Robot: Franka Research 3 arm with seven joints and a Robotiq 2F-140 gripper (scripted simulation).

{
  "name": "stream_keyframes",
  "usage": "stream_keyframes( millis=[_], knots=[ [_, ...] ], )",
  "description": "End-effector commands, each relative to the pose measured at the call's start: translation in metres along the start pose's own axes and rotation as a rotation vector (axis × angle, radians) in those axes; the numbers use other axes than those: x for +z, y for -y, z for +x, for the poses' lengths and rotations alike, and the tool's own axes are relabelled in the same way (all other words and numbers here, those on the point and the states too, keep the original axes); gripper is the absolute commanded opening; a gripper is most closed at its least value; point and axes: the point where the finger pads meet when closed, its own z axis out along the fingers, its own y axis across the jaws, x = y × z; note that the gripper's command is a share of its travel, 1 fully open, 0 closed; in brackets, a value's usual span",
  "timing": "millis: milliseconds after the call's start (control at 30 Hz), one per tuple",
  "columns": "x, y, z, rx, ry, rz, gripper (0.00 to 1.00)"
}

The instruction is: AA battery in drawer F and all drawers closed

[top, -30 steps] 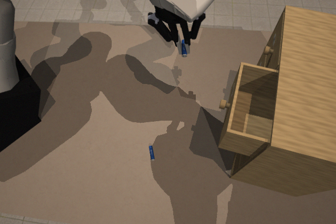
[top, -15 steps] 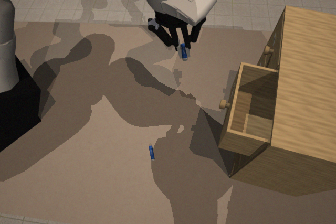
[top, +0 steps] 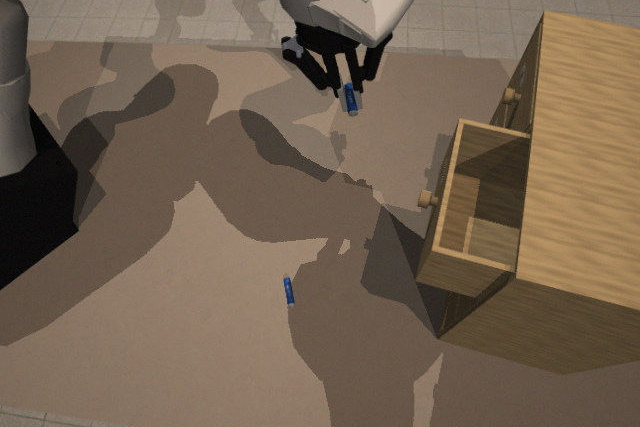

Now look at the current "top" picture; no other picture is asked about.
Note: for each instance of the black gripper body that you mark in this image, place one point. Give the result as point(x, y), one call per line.
point(321, 37)

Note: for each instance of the small wooden chest of drawers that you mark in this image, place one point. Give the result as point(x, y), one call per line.
point(573, 302)

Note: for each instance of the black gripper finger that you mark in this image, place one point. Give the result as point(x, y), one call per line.
point(369, 68)
point(300, 56)

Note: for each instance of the dark blue battery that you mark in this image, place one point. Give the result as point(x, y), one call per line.
point(289, 292)

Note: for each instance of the blue aa battery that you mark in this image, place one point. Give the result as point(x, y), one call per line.
point(351, 103)

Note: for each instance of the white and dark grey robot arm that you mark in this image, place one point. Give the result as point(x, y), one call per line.
point(368, 22)

